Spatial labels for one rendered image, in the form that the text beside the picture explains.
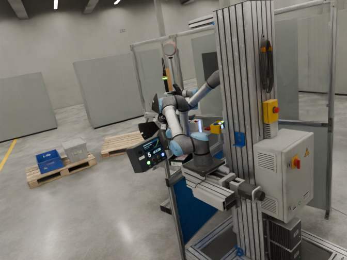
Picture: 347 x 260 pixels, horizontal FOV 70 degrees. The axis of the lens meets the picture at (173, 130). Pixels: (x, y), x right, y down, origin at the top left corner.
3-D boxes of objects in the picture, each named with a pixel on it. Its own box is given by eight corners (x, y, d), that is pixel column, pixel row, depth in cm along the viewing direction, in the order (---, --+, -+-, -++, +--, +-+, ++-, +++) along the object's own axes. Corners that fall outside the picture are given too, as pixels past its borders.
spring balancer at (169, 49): (164, 57, 310) (163, 57, 303) (162, 43, 305) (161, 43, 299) (177, 54, 308) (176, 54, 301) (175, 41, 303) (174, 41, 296)
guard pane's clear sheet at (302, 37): (146, 112, 395) (132, 47, 365) (328, 122, 226) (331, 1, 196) (145, 112, 394) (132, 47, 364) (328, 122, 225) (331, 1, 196)
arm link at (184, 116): (186, 90, 202) (190, 138, 230) (173, 93, 201) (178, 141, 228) (190, 96, 193) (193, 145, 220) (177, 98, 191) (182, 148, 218)
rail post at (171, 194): (183, 256, 234) (169, 183, 210) (186, 258, 231) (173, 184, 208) (180, 259, 231) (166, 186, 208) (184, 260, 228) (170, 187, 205)
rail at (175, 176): (222, 146, 269) (221, 139, 267) (225, 147, 266) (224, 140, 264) (166, 186, 208) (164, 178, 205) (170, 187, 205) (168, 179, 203)
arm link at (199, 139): (212, 151, 172) (210, 133, 168) (194, 156, 170) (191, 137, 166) (206, 146, 184) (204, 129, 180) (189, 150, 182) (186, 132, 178)
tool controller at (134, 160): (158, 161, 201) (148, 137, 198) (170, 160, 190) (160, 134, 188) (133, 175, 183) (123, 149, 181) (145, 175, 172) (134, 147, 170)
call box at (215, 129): (219, 129, 267) (218, 119, 264) (227, 130, 260) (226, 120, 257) (210, 134, 256) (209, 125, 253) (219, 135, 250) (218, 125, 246)
